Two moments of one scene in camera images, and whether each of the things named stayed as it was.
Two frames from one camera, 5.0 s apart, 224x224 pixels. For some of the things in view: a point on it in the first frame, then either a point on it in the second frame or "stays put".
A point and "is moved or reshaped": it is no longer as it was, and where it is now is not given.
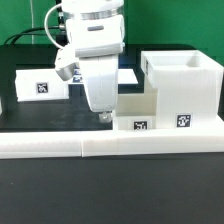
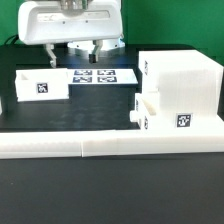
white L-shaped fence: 111,143 stays put
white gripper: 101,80 to 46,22
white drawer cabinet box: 189,87 stays put
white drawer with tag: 137,111 is moved or reshaped
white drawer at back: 40,85 stays put
